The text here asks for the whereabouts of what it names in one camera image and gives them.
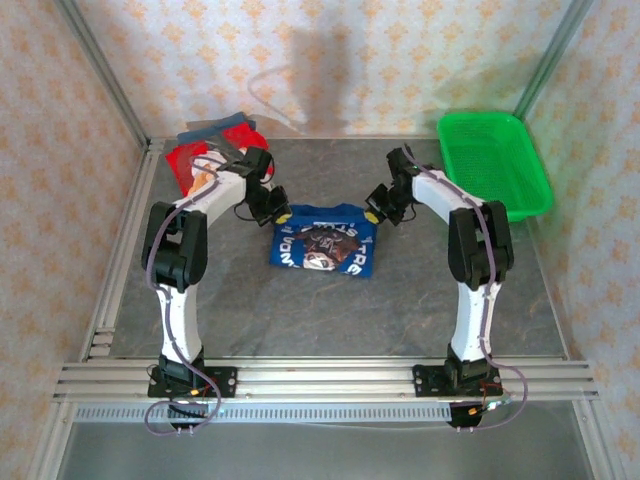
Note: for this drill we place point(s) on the aluminium frame post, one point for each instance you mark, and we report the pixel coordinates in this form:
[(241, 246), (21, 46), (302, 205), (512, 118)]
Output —
[(52, 440), (100, 65), (595, 440), (550, 60)]

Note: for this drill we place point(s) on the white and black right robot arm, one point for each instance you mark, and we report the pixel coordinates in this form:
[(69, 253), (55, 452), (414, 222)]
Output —
[(475, 320)]

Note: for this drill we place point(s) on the green plastic basket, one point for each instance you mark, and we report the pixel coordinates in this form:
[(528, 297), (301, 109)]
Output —
[(490, 160)]

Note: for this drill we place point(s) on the slate blue folded t-shirt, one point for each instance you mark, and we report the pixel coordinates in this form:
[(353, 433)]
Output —
[(235, 121)]

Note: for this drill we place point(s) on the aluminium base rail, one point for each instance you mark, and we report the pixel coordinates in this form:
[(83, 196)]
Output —
[(325, 380)]

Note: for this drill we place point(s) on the blue printed t-shirt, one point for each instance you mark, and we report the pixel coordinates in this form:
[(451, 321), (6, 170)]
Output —
[(320, 214)]

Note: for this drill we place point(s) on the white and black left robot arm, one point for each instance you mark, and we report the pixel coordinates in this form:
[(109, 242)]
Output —
[(182, 320)]

